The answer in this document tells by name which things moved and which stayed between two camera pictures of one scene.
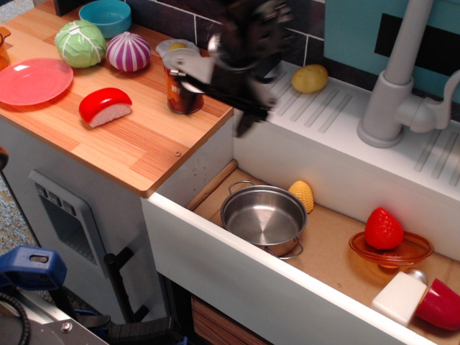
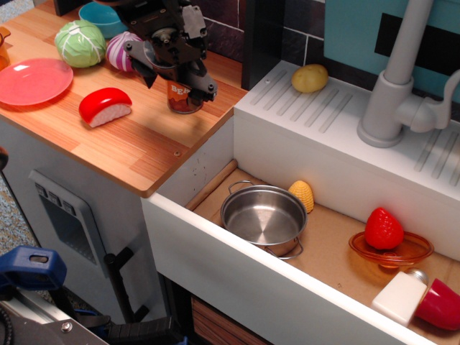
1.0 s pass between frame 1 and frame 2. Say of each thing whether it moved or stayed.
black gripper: moved
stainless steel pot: stayed
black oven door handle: stayed
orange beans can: stayed
